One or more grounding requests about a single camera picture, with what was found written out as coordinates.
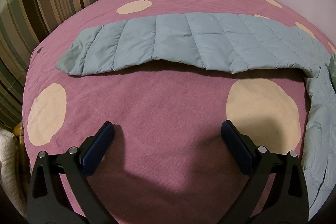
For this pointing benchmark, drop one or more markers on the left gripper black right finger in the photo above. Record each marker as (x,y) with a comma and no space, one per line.
(276,190)

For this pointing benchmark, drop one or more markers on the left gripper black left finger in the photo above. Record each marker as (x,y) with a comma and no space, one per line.
(47,200)

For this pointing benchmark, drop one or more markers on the light blue puffer jacket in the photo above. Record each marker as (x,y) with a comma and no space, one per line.
(230,43)

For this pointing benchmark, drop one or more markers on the white knitted cloth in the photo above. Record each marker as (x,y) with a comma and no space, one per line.
(9,168)

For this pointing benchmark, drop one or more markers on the pink polka dot bed sheet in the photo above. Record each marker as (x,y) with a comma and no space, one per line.
(167,163)

